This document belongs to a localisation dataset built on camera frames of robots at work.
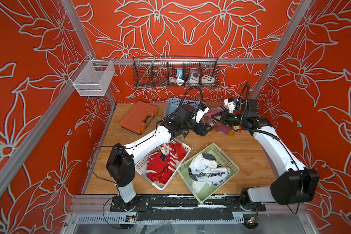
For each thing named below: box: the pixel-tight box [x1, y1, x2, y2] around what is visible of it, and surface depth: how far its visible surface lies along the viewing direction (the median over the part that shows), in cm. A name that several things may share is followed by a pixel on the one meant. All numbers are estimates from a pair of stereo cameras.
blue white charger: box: [176, 69, 183, 78], surface depth 85 cm
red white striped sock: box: [167, 143, 178, 173], surface depth 87 cm
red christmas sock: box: [173, 141, 187, 162], surface depth 89 cm
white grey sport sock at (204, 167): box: [188, 153, 231, 187], surface depth 80 cm
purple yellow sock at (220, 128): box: [212, 121, 236, 137], surface depth 102 cm
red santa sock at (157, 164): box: [146, 145, 171, 183], surface depth 81 cm
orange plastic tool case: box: [118, 100, 158, 135], surface depth 109 cm
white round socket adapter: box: [188, 70, 200, 84], surface depth 93 cm
